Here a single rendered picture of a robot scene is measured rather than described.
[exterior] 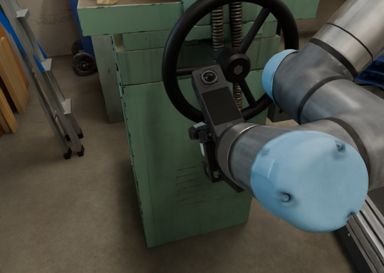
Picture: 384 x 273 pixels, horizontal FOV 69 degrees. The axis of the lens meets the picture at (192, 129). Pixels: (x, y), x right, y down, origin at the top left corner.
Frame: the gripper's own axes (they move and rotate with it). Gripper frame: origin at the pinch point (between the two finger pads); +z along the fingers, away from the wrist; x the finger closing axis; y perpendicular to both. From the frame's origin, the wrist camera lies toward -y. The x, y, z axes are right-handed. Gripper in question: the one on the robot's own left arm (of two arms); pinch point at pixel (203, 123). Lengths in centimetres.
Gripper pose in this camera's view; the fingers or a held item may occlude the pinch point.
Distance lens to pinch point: 53.9
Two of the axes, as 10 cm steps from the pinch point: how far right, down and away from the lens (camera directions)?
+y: 2.0, 9.7, 1.3
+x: 9.6, -2.2, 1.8
